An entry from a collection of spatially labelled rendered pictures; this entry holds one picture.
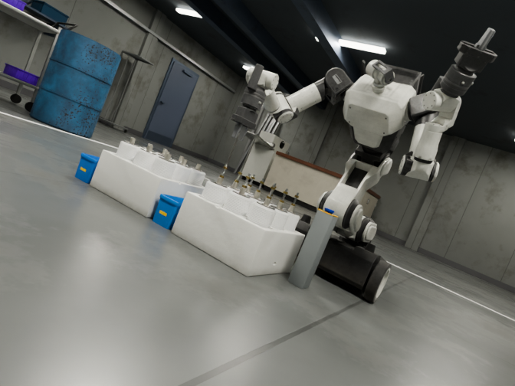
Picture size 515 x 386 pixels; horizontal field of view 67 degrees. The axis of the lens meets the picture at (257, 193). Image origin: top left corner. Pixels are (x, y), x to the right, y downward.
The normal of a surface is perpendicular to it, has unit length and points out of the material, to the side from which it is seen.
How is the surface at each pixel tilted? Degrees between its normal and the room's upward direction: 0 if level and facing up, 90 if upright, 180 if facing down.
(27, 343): 0
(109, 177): 90
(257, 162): 90
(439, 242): 90
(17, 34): 90
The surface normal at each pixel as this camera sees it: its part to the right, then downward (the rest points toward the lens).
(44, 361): 0.38, -0.92
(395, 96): -0.13, -0.67
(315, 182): -0.46, -0.14
